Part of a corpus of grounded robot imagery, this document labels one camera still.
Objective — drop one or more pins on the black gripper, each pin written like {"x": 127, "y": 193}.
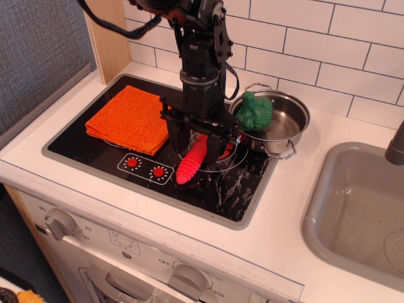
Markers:
{"x": 199, "y": 108}

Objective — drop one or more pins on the red handled fork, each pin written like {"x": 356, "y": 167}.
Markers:
{"x": 191, "y": 163}

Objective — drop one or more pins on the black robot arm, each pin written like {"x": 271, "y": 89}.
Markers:
{"x": 204, "y": 47}

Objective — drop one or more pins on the orange folded cloth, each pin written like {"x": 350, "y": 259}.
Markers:
{"x": 132, "y": 120}

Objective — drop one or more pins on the black toy stovetop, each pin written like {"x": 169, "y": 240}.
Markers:
{"x": 227, "y": 193}

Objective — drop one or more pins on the green toy broccoli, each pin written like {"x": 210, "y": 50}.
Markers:
{"x": 255, "y": 113}

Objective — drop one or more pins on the silver metal pot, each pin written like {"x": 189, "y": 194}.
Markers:
{"x": 290, "y": 119}

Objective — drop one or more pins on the grey right oven knob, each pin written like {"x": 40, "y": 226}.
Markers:
{"x": 188, "y": 281}

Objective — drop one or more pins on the grey oven knob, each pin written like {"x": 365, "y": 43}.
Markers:
{"x": 188, "y": 281}
{"x": 60, "y": 224}

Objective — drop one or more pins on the white toy oven front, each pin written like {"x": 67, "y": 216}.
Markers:
{"x": 97, "y": 264}

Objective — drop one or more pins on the grey left oven knob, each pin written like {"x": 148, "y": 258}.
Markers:
{"x": 60, "y": 224}

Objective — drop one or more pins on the grey sink basin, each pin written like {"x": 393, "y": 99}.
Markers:
{"x": 354, "y": 219}

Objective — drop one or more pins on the grey faucet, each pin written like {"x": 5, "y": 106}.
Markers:
{"x": 394, "y": 151}

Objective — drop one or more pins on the yellow object bottom left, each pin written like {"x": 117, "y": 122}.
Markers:
{"x": 28, "y": 296}

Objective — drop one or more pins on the wooden side post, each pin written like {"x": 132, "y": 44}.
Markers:
{"x": 111, "y": 50}

